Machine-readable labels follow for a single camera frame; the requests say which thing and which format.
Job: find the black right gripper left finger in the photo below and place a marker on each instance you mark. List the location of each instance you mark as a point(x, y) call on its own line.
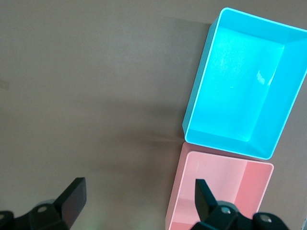
point(72, 198)

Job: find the pink plastic bin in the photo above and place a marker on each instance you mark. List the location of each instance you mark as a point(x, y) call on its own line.
point(216, 172)

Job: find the blue plastic bin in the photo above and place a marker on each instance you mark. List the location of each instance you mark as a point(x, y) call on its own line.
point(235, 83)

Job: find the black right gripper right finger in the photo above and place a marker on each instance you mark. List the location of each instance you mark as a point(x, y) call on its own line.
point(204, 201)

